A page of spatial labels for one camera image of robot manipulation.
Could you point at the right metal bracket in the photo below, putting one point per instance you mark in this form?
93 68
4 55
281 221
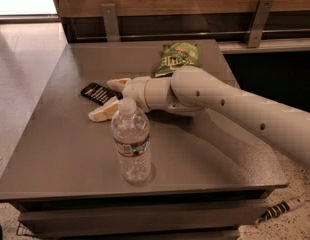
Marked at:
254 35

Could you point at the green chips bag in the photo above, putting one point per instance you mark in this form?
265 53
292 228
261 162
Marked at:
176 55

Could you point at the clear plastic water bottle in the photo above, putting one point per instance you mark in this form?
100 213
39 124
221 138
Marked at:
131 134

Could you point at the metal bracket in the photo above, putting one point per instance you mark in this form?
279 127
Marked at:
111 22
254 35

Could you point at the left metal bracket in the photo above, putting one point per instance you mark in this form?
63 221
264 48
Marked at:
111 22

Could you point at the black rxbar chocolate bar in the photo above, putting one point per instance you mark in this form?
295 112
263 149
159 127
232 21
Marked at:
99 94

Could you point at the grey table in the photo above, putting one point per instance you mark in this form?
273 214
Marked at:
188 178

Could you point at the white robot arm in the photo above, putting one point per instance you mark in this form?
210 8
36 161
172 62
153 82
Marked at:
190 90

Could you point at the black white striped tool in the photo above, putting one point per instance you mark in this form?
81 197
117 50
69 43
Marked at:
277 210

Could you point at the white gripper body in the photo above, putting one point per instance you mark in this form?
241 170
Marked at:
135 89

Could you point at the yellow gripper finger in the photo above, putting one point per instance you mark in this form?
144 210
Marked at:
105 112
118 85

